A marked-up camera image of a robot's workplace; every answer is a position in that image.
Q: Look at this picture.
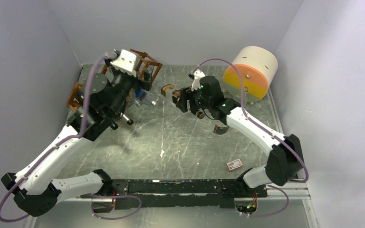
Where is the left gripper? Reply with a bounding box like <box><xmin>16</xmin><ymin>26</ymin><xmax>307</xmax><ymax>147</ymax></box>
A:
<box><xmin>106</xmin><ymin>59</ymin><xmax>154</xmax><ymax>116</ymax></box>

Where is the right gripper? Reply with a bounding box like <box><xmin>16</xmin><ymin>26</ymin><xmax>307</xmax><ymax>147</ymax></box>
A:
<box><xmin>176</xmin><ymin>83</ymin><xmax>212</xmax><ymax>113</ymax></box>

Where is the brown wooden wine rack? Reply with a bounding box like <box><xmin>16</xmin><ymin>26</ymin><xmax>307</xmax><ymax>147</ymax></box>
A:
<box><xmin>66</xmin><ymin>48</ymin><xmax>163</xmax><ymax>113</ymax></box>

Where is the green glass wine bottle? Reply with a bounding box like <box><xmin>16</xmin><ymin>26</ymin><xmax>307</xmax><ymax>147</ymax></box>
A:
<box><xmin>116</xmin><ymin>113</ymin><xmax>134</xmax><ymax>125</ymax></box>

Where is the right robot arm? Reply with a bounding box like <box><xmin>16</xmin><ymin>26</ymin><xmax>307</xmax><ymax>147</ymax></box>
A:
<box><xmin>171</xmin><ymin>76</ymin><xmax>304</xmax><ymax>197</ymax></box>

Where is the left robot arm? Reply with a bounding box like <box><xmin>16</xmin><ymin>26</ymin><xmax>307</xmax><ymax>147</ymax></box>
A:
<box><xmin>1</xmin><ymin>70</ymin><xmax>153</xmax><ymax>217</ymax></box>

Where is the dark small bottle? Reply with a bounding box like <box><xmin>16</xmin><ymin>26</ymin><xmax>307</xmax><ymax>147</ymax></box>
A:
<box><xmin>160</xmin><ymin>84</ymin><xmax>205</xmax><ymax>119</ymax></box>

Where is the blue plastic water bottle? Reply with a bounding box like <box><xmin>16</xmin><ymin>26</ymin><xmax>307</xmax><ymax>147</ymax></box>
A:
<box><xmin>134</xmin><ymin>89</ymin><xmax>159</xmax><ymax>106</ymax></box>

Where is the clear square glass bottle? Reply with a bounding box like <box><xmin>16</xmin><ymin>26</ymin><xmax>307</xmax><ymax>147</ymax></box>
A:
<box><xmin>213</xmin><ymin>123</ymin><xmax>230</xmax><ymax>135</ymax></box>

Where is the cream orange cylindrical box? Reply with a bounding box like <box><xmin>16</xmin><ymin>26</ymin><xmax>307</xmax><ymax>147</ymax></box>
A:
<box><xmin>232</xmin><ymin>46</ymin><xmax>279</xmax><ymax>103</ymax></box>

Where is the small red white box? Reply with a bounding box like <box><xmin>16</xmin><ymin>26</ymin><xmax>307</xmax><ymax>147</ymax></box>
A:
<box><xmin>226</xmin><ymin>159</ymin><xmax>243</xmax><ymax>171</ymax></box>

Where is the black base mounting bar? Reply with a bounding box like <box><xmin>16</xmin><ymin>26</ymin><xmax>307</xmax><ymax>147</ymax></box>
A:
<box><xmin>97</xmin><ymin>179</ymin><xmax>268</xmax><ymax>209</ymax></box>

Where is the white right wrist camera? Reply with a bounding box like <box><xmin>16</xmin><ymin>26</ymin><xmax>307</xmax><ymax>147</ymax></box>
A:
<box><xmin>188</xmin><ymin>69</ymin><xmax>205</xmax><ymax>92</ymax></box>

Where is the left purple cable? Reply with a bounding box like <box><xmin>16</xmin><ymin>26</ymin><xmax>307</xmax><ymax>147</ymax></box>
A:
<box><xmin>0</xmin><ymin>52</ymin><xmax>143</xmax><ymax>223</ymax></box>

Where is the purple cable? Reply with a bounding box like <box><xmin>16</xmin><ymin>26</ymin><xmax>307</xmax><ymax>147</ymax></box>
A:
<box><xmin>189</xmin><ymin>57</ymin><xmax>310</xmax><ymax>219</ymax></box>
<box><xmin>0</xmin><ymin>52</ymin><xmax>143</xmax><ymax>223</ymax></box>

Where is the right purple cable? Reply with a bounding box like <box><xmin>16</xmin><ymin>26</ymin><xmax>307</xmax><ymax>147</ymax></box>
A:
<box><xmin>189</xmin><ymin>57</ymin><xmax>310</xmax><ymax>219</ymax></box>

